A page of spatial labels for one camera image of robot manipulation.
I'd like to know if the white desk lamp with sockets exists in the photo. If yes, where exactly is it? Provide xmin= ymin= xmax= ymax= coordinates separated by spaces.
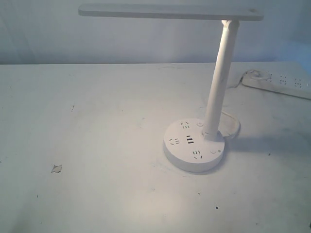
xmin=78 ymin=3 xmax=263 ymax=173

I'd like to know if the white plug in strip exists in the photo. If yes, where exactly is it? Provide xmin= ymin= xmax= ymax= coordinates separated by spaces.
xmin=245 ymin=70 xmax=271 ymax=81

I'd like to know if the white power strip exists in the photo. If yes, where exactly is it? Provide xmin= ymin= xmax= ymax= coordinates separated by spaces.
xmin=242 ymin=71 xmax=311 ymax=100

